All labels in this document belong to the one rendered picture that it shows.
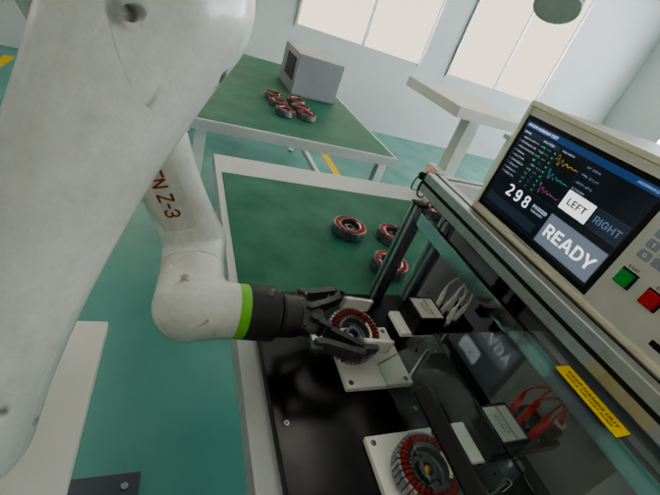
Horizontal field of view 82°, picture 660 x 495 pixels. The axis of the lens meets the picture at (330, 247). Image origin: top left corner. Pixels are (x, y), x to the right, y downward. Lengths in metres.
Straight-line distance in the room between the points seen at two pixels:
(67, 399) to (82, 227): 0.43
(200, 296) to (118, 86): 0.37
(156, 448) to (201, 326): 0.96
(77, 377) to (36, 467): 0.13
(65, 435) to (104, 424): 0.89
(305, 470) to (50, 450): 0.35
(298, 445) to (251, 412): 0.10
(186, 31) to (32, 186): 0.14
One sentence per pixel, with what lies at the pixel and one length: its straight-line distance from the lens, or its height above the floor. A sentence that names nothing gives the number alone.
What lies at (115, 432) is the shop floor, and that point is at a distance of 1.56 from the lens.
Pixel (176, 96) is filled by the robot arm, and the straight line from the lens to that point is 0.29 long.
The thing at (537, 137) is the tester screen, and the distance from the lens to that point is 0.72.
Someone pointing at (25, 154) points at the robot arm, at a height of 1.22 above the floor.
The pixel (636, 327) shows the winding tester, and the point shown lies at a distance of 0.61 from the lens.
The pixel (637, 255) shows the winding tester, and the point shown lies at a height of 1.21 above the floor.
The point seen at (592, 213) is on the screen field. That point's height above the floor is 1.22.
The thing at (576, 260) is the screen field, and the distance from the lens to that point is 0.65.
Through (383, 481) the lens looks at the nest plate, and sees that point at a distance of 0.69.
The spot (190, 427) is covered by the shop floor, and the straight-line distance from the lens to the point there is 1.56.
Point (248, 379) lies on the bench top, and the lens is 0.75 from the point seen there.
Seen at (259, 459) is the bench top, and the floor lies 0.75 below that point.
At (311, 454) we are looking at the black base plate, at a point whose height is 0.77.
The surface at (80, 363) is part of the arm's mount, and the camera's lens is 0.75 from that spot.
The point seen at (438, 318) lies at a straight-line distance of 0.78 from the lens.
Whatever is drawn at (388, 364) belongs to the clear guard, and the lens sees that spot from 0.49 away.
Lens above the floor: 1.35
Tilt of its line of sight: 32 degrees down
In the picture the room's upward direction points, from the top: 21 degrees clockwise
